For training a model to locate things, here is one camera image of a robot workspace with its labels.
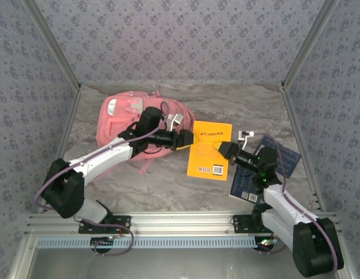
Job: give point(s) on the dark blue printed booklet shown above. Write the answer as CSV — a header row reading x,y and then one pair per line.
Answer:
x,y
290,157

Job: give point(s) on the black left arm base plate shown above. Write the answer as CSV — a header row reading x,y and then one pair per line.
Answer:
x,y
121,223

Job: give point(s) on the aluminium side rail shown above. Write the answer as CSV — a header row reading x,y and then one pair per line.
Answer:
x,y
295,122
69,122

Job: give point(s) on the small black controller board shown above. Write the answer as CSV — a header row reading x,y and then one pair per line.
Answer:
x,y
265,245
102,242

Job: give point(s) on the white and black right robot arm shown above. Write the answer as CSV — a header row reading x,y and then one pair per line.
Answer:
x,y
287,209

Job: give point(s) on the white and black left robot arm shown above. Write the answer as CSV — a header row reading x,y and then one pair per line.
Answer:
x,y
104,158

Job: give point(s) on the steel lower basin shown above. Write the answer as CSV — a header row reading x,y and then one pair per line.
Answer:
x,y
182,264

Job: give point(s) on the aluminium frame post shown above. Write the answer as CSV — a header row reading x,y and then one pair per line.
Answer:
x,y
55,46
306,46

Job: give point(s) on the aluminium mounting rail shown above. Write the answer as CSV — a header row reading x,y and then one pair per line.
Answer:
x,y
182,223

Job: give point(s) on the yellow book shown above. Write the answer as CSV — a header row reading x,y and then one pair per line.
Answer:
x,y
207,160

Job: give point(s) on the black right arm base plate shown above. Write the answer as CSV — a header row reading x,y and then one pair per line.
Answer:
x,y
240,223

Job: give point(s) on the pink backpack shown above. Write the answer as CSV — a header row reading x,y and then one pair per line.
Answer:
x,y
115,125

